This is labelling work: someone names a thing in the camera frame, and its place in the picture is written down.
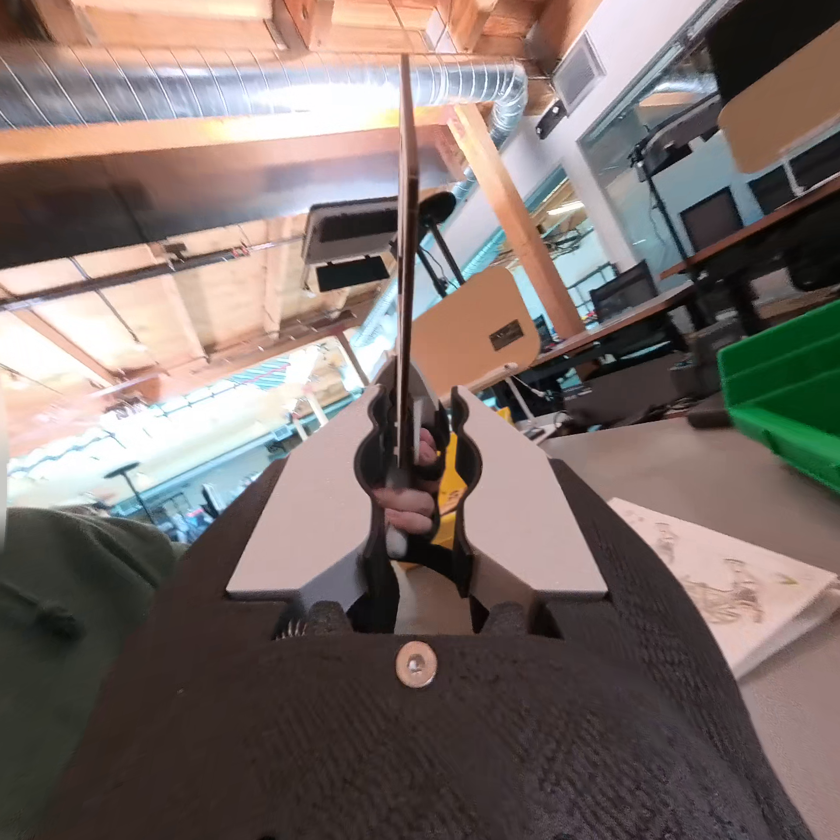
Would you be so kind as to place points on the black tripod stand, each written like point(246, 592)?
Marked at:
point(663, 216)

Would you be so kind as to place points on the laser-cut wooden puzzle sheet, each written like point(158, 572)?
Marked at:
point(407, 229)

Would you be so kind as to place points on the person's left hand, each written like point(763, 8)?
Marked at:
point(407, 512)

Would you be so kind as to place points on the round black lamp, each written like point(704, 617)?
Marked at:
point(438, 205)

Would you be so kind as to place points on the white air vent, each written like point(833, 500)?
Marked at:
point(577, 72)

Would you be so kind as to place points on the small black device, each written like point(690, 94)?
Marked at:
point(710, 420)

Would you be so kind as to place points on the brown-topped background desk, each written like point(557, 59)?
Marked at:
point(610, 331)
point(754, 226)

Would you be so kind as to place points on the grey desk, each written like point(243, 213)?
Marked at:
point(656, 459)

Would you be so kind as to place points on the black floor lamp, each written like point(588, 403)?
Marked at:
point(131, 472)

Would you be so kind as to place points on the grey light panel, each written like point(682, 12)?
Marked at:
point(348, 229)

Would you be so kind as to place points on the black computer monitor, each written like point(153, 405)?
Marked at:
point(709, 220)

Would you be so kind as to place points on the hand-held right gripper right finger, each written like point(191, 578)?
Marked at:
point(531, 525)

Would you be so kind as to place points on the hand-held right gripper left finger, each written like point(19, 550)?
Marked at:
point(308, 518)

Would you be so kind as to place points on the green plastic bin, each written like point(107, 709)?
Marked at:
point(787, 394)

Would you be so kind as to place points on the dark grey box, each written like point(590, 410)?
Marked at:
point(718, 358)

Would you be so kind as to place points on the white instruction booklet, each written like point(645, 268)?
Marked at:
point(709, 577)

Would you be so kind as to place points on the tan chair back with label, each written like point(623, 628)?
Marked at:
point(459, 328)

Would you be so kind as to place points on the yellow plastic bin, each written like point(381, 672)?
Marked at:
point(456, 518)

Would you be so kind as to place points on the person's green hoodie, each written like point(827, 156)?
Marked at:
point(65, 623)

